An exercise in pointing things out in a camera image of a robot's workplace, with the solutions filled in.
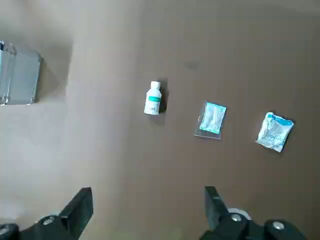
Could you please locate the crumpled white gauze packet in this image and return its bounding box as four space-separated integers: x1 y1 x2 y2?
254 111 295 154

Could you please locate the white disinfectant bottle teal label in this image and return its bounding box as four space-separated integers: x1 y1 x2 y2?
143 80 162 116

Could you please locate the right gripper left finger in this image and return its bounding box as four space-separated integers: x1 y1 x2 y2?
0 186 95 240

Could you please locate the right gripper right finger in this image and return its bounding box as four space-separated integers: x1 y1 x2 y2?
199 185 309 240

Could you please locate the aluminium first-aid case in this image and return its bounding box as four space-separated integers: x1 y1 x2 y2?
0 39 43 106

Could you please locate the clear teal bandage packet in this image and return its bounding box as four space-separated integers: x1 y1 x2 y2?
193 100 228 140

